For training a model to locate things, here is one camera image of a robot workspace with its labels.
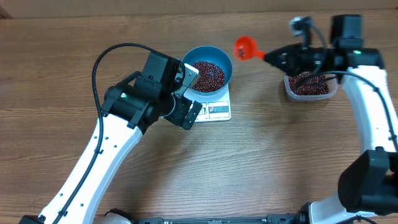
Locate clear plastic container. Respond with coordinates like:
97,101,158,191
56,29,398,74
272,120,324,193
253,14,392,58
284,74,338,101

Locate red beans in bowl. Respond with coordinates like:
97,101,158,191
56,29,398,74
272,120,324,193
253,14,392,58
192,61,226,93

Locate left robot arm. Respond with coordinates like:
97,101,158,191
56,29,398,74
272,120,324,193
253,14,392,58
20,52,202,223

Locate red azuki beans in container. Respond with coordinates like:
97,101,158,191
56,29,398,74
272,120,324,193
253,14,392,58
288,72,330,95

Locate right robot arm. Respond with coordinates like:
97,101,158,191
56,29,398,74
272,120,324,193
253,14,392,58
264,14,397,223

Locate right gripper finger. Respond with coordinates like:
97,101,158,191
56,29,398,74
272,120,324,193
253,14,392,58
264,57,295,75
264,43,302,59

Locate white digital kitchen scale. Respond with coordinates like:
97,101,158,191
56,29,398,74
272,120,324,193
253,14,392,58
184,85,231,123

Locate blue metal bowl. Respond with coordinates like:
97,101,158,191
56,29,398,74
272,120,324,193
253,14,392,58
183,45,233,88

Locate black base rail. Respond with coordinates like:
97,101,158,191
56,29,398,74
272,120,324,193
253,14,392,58
102,205,302,224

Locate red measuring scoop blue handle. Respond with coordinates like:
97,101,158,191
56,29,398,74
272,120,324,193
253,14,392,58
233,35,266,60

